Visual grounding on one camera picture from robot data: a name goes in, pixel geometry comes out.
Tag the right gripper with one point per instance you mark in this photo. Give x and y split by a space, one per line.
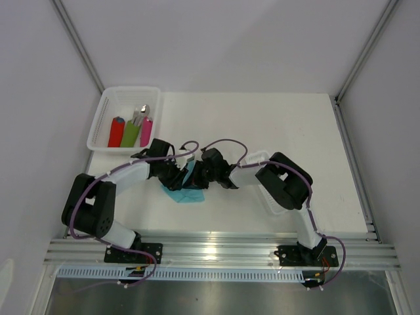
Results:
195 181

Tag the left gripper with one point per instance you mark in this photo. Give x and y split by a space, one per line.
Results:
176 182

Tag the teal paper napkin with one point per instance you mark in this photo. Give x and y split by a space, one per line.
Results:
186 194

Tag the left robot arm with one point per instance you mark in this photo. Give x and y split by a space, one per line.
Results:
89 211

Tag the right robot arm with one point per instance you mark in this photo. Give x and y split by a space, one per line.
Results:
287 184

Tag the pink napkin roll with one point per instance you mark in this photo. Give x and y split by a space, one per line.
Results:
146 131

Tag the red napkin roll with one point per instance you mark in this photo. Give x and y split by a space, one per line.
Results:
116 132

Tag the large white plastic basket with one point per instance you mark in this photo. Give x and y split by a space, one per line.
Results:
121 101

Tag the small white plastic tray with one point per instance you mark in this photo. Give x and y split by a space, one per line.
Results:
268 201

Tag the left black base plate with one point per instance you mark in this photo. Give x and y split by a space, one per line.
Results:
113 255

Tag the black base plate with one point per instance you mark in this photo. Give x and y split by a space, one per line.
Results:
288 256
113 255

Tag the right aluminium frame post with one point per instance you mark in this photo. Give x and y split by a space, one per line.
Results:
372 40

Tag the aluminium frame post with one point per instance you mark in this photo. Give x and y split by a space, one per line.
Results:
372 40
77 42

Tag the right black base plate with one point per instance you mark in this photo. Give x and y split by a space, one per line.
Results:
288 256

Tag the white slotted cable duct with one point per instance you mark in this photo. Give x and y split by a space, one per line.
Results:
182 274

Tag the aluminium mounting rail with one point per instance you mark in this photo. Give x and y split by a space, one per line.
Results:
226 250

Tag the left aluminium frame post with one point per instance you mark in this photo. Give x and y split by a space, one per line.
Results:
77 42

